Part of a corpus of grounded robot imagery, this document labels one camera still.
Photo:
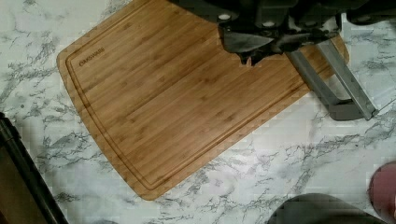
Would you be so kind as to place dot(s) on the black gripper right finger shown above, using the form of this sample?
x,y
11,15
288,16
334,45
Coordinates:
x,y
292,40

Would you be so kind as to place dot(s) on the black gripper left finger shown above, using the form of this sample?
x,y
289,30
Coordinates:
x,y
244,39

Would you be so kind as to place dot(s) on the bamboo cutting board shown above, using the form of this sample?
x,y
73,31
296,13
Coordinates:
x,y
161,97

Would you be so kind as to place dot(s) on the maroon cup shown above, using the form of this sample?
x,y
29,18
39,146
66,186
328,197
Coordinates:
x,y
382,191

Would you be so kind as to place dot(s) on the silver drawer handle bar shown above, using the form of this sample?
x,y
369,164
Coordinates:
x,y
341,94

